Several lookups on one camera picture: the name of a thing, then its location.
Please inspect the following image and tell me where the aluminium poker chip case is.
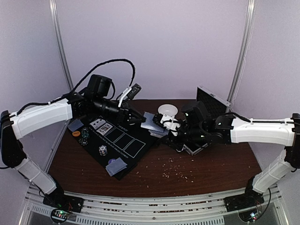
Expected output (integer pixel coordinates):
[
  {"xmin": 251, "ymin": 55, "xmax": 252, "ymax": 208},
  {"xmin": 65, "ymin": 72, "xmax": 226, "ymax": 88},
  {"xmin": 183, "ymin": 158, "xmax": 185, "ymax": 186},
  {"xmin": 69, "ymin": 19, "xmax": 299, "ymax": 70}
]
[{"xmin": 183, "ymin": 85, "xmax": 231, "ymax": 156}]

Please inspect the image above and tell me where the dealt card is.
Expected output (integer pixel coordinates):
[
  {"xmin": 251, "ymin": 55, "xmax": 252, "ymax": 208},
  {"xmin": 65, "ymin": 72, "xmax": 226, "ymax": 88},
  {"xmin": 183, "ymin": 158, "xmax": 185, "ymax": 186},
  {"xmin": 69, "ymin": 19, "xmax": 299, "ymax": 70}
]
[
  {"xmin": 67, "ymin": 119, "xmax": 84, "ymax": 132},
  {"xmin": 105, "ymin": 157, "xmax": 127, "ymax": 176}
]

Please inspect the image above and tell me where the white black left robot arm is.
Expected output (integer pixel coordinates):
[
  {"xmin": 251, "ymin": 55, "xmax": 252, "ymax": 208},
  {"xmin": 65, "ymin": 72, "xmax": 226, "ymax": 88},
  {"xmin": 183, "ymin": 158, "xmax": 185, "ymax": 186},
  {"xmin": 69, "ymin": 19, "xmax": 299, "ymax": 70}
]
[{"xmin": 0, "ymin": 75, "xmax": 144, "ymax": 208}]

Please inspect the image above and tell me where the grey playing card deck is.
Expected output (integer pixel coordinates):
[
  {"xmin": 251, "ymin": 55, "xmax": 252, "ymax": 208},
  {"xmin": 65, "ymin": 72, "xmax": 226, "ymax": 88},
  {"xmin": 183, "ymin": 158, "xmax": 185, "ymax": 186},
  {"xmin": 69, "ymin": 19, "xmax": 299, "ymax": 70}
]
[{"xmin": 148, "ymin": 127, "xmax": 169, "ymax": 138}]

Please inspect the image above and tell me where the face-up community card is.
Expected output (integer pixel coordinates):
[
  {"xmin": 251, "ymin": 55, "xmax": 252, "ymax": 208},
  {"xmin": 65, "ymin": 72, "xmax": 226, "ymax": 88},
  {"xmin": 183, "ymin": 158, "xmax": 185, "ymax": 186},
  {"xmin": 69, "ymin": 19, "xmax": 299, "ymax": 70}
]
[
  {"xmin": 141, "ymin": 112, "xmax": 164, "ymax": 133},
  {"xmin": 97, "ymin": 123, "xmax": 113, "ymax": 135},
  {"xmin": 90, "ymin": 119, "xmax": 106, "ymax": 130}
]

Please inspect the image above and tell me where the left aluminium frame post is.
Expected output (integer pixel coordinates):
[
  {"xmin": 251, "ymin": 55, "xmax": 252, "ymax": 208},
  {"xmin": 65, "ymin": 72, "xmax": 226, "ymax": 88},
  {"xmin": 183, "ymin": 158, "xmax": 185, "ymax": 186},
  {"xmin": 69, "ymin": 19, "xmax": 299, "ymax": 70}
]
[{"xmin": 49, "ymin": 0, "xmax": 74, "ymax": 90}]

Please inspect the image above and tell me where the white orange bowl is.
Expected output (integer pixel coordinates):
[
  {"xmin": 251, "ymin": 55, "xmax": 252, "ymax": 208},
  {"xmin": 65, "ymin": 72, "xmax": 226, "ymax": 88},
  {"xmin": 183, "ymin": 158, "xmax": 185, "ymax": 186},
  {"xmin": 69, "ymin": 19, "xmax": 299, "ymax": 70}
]
[{"xmin": 157, "ymin": 104, "xmax": 178, "ymax": 117}]

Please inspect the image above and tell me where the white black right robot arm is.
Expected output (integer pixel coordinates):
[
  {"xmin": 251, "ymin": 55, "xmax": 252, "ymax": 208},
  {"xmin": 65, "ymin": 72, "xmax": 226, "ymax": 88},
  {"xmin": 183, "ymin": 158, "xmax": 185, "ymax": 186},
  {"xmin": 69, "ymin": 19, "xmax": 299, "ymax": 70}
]
[{"xmin": 161, "ymin": 101, "xmax": 300, "ymax": 207}]

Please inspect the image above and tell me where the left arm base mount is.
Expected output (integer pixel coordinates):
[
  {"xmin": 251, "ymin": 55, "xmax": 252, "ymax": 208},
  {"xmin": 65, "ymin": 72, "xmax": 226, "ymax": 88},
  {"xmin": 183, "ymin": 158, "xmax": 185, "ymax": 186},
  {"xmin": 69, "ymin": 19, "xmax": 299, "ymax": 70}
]
[{"xmin": 43, "ymin": 195, "xmax": 84, "ymax": 213}]

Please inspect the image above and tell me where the poker chip stack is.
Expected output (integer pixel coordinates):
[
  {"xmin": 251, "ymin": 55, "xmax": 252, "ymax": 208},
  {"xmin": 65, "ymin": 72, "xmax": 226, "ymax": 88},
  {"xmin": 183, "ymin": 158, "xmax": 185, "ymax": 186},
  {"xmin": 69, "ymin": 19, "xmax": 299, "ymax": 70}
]
[
  {"xmin": 98, "ymin": 145, "xmax": 107, "ymax": 156},
  {"xmin": 81, "ymin": 127, "xmax": 90, "ymax": 139}
]

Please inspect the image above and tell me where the black poker table mat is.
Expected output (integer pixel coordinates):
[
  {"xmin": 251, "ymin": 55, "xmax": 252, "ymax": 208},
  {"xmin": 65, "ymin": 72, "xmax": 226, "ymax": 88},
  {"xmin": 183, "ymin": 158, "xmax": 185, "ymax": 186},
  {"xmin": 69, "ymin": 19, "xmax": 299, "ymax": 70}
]
[{"xmin": 71, "ymin": 102, "xmax": 158, "ymax": 180}]

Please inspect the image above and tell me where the right aluminium frame post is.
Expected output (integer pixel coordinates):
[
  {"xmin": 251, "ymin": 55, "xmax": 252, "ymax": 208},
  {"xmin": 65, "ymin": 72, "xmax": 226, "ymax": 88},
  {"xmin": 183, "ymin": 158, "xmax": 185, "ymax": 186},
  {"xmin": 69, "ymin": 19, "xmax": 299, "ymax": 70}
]
[{"xmin": 227, "ymin": 0, "xmax": 256, "ymax": 105}]

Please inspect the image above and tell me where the aluminium frame post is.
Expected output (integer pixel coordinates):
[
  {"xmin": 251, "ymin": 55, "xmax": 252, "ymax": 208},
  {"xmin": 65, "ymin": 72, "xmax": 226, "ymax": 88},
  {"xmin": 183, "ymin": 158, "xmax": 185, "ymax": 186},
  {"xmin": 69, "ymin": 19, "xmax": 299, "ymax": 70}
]
[
  {"xmin": 227, "ymin": 0, "xmax": 256, "ymax": 105},
  {"xmin": 49, "ymin": 0, "xmax": 74, "ymax": 90}
]

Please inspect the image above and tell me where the orange big blind button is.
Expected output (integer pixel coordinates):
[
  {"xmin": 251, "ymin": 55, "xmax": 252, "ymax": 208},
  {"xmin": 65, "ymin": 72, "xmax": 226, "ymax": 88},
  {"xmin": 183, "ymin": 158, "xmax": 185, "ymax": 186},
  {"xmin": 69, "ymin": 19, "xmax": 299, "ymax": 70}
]
[{"xmin": 72, "ymin": 131, "xmax": 81, "ymax": 137}]

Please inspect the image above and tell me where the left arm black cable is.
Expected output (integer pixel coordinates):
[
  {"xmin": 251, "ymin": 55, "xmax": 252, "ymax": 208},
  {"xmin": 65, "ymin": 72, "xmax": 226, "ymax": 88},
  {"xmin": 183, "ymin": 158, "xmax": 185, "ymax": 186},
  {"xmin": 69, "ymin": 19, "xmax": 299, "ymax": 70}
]
[{"xmin": 16, "ymin": 58, "xmax": 136, "ymax": 115}]

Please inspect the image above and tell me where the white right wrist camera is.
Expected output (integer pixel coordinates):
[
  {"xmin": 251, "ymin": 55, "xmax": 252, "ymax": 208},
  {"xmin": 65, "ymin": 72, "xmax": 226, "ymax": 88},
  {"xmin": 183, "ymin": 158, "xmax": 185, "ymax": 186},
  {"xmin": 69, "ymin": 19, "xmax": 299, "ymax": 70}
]
[{"xmin": 159, "ymin": 114, "xmax": 181, "ymax": 136}]

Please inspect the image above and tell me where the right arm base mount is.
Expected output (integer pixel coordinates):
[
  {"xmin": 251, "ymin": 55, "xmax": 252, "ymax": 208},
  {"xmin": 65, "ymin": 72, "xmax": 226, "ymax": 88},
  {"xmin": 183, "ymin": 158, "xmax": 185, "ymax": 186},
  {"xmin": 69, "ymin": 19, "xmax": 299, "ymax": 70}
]
[{"xmin": 224, "ymin": 194, "xmax": 264, "ymax": 212}]

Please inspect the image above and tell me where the aluminium front rail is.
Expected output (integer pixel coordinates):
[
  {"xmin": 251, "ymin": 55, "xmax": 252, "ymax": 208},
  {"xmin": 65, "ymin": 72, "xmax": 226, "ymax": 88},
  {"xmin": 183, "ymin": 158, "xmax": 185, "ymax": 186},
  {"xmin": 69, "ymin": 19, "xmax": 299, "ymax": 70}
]
[{"xmin": 17, "ymin": 185, "xmax": 291, "ymax": 225}]

